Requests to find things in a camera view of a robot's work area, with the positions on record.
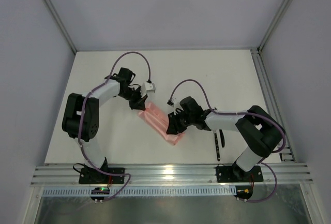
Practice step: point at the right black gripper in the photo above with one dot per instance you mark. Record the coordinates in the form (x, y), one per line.
(175, 121)

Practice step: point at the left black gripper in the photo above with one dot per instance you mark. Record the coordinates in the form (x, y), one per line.
(139, 101)

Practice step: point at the pink cloth napkin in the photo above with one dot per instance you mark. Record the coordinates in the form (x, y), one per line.
(159, 122)

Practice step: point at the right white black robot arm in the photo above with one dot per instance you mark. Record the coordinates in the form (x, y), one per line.
(258, 129)

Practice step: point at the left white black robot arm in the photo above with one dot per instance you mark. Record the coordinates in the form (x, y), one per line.
(81, 116)

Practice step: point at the left black controller board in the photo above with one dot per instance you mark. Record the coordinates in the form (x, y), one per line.
(99, 194)

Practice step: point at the black controller board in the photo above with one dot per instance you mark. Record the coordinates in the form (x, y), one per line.
(99, 194)
(243, 192)

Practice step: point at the right black controller board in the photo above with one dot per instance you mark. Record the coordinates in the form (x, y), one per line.
(243, 192)

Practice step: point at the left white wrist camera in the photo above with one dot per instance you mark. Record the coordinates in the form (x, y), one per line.
(147, 88)

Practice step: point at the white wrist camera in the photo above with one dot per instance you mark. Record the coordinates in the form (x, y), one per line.
(173, 102)
(147, 88)

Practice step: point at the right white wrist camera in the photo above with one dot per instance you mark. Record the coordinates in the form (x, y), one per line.
(173, 102)

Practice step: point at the black handled knife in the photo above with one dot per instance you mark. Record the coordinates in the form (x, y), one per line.
(222, 139)

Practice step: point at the black handled fork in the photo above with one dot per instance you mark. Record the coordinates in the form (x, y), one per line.
(216, 145)

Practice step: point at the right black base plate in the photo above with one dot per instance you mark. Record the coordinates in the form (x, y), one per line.
(234, 174)

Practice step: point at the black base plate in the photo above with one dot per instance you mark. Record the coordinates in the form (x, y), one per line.
(234, 174)
(91, 176)

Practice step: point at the slotted grey cable duct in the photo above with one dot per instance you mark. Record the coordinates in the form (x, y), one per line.
(144, 191)

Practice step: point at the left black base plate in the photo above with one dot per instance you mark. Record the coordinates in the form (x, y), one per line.
(91, 176)

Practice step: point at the right aluminium side rail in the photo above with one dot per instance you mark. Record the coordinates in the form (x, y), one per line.
(286, 155)

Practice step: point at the aluminium front rail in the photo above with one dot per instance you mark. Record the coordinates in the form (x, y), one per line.
(172, 174)

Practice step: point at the left aluminium corner post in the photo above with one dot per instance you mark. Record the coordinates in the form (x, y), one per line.
(60, 25)

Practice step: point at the aluminium corner post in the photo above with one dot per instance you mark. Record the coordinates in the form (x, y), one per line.
(281, 10)
(60, 25)

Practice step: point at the right aluminium corner post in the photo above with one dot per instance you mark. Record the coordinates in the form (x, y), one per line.
(281, 10)

